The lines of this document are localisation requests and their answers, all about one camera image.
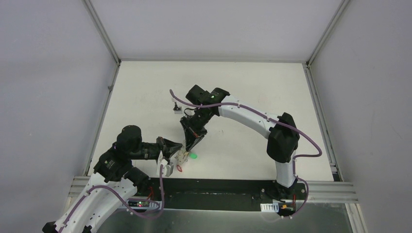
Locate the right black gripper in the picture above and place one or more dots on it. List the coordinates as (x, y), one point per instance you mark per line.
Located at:
(193, 134)

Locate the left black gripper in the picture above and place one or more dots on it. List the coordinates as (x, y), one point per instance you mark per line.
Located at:
(163, 146)

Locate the perforated metal ring plate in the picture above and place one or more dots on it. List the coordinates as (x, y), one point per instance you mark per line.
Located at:
(181, 157)

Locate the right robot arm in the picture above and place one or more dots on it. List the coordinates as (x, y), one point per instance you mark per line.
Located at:
(282, 141)

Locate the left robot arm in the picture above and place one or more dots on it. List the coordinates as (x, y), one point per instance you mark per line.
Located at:
(115, 180)

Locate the green key tag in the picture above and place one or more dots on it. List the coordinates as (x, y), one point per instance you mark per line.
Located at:
(193, 156)

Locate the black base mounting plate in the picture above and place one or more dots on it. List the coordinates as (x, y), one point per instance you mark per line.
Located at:
(218, 195)

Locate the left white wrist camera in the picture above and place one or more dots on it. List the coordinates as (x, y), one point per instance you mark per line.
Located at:
(163, 166)

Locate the white slotted cable duct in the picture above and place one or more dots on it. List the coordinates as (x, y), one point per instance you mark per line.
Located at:
(269, 207)

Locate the aluminium frame rail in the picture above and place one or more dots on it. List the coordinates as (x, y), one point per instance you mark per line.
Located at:
(319, 191)

